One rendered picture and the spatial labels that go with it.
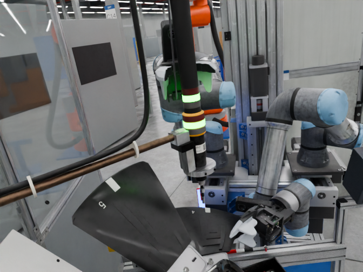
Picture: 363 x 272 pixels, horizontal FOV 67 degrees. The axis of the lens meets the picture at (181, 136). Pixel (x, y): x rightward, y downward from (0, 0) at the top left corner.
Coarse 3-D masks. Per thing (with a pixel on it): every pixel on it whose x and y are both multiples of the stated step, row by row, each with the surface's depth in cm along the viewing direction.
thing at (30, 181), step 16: (144, 64) 45; (144, 80) 46; (144, 96) 47; (144, 112) 48; (144, 128) 48; (128, 144) 47; (80, 160) 43; (96, 160) 44; (48, 176) 40; (0, 192) 37; (32, 192) 39
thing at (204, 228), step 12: (180, 216) 87; (192, 216) 87; (204, 216) 86; (216, 216) 87; (228, 216) 88; (192, 228) 81; (204, 228) 80; (216, 228) 80; (228, 228) 80; (192, 240) 76; (204, 240) 75; (216, 240) 74; (228, 240) 74; (204, 252) 71; (216, 252) 70
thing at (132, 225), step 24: (144, 168) 67; (96, 192) 58; (120, 192) 61; (144, 192) 63; (72, 216) 54; (96, 216) 56; (120, 216) 58; (144, 216) 60; (168, 216) 62; (120, 240) 56; (144, 240) 58; (168, 240) 60; (144, 264) 57; (168, 264) 58
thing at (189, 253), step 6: (186, 252) 60; (192, 252) 61; (180, 258) 60; (186, 258) 60; (192, 258) 60; (198, 258) 61; (174, 264) 59; (180, 264) 59; (186, 264) 60; (192, 264) 60; (198, 264) 60; (204, 264) 61; (168, 270) 58; (174, 270) 58; (180, 270) 59; (192, 270) 59; (198, 270) 60; (204, 270) 60
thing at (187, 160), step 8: (176, 136) 51; (184, 136) 52; (176, 144) 52; (184, 144) 52; (192, 144) 53; (184, 152) 54; (192, 152) 54; (184, 160) 55; (192, 160) 55; (208, 160) 59; (184, 168) 56; (192, 168) 55; (200, 168) 56; (208, 168) 55; (192, 176) 55; (200, 176) 55
